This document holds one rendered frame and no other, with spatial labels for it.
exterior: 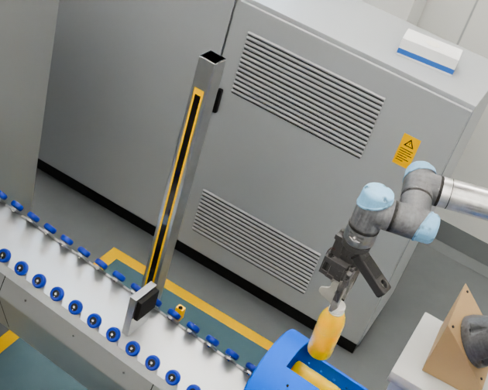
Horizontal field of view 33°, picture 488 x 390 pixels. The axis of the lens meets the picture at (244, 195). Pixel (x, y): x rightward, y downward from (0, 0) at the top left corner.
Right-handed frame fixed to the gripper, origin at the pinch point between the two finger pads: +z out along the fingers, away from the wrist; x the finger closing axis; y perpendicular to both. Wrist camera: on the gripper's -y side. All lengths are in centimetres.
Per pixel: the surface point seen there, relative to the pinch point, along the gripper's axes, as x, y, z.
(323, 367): -13.5, -0.6, 34.4
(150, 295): -1, 53, 36
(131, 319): 5, 54, 43
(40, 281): 10, 85, 47
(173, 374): 10, 33, 46
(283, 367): 6.8, 5.2, 22.5
